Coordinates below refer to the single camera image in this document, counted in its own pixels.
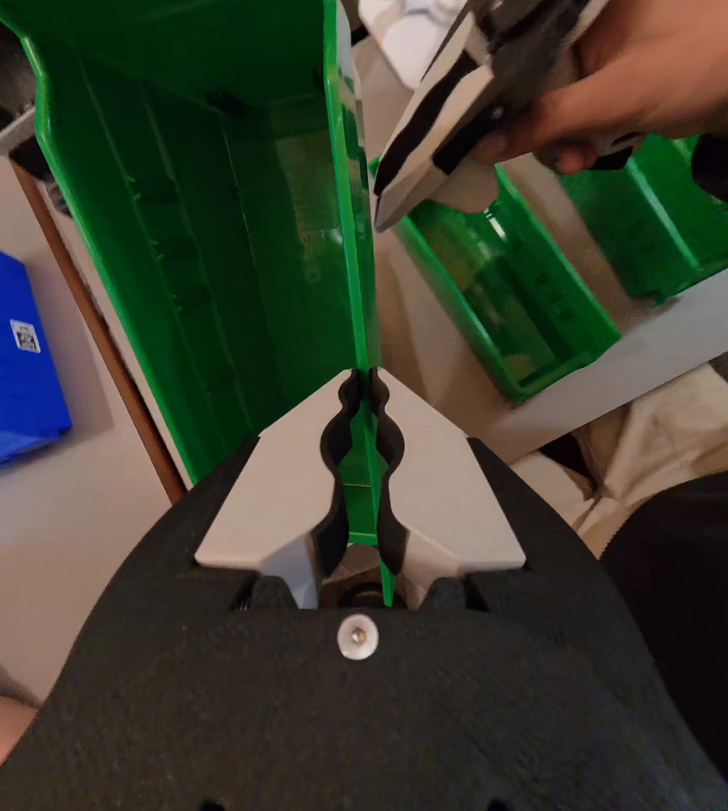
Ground person's right hand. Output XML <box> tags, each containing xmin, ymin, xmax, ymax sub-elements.
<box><xmin>472</xmin><ymin>0</ymin><xmax>726</xmax><ymax>176</ymax></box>

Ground medium green plastic bin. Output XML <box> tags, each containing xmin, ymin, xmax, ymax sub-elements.
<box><xmin>557</xmin><ymin>133</ymin><xmax>728</xmax><ymax>306</ymax></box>

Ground white plastic part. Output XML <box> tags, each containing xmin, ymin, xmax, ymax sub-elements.
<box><xmin>358</xmin><ymin>0</ymin><xmax>475</xmax><ymax>90</ymax></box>

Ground person's black clothing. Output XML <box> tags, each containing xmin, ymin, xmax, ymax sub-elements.
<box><xmin>600</xmin><ymin>468</ymin><xmax>728</xmax><ymax>811</ymax></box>

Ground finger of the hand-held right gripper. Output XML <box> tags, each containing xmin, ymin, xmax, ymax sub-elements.
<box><xmin>372</xmin><ymin>8</ymin><xmax>477</xmax><ymax>195</ymax></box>
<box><xmin>372</xmin><ymin>62</ymin><xmax>499</xmax><ymax>233</ymax></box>

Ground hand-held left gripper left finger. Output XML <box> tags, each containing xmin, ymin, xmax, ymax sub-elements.
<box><xmin>194</xmin><ymin>368</ymin><xmax>364</xmax><ymax>610</ymax></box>

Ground blue plastic bin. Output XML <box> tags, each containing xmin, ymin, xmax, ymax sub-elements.
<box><xmin>0</xmin><ymin>228</ymin><xmax>73</xmax><ymax>480</ymax></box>

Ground person's beige trousers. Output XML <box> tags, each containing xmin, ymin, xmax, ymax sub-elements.
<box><xmin>510</xmin><ymin>364</ymin><xmax>728</xmax><ymax>558</ymax></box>

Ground narrow green plastic bin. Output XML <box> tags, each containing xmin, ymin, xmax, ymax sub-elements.
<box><xmin>367</xmin><ymin>155</ymin><xmax>622</xmax><ymax>408</ymax></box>

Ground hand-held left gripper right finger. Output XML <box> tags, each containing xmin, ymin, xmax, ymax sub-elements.
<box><xmin>368</xmin><ymin>367</ymin><xmax>527</xmax><ymax>593</ymax></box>

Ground large green plastic bin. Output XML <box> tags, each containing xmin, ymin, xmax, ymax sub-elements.
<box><xmin>0</xmin><ymin>0</ymin><xmax>398</xmax><ymax>608</ymax></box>

